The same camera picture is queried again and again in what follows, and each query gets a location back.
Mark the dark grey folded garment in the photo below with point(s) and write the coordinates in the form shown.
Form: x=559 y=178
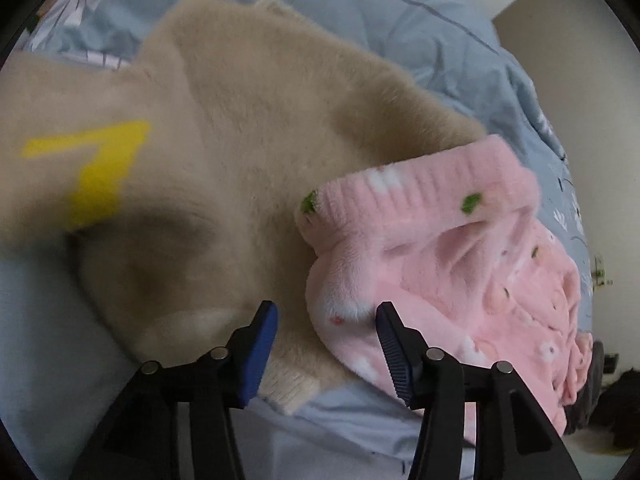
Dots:
x=578 y=414

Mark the grey-blue floral duvet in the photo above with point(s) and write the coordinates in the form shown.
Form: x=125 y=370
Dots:
x=60 y=369

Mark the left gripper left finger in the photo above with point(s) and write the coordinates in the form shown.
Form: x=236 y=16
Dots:
x=138 y=437

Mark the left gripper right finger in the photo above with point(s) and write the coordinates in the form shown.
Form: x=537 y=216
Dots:
x=514 y=439

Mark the pink fleece floral garment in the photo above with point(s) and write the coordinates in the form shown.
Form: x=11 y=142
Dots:
x=453 y=241

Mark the beige fuzzy sweater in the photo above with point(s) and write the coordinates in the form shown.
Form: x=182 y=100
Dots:
x=176 y=178

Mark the black clothes pile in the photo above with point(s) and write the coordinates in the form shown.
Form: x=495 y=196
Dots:
x=618 y=410

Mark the wall power socket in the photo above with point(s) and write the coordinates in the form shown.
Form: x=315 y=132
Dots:
x=599 y=277

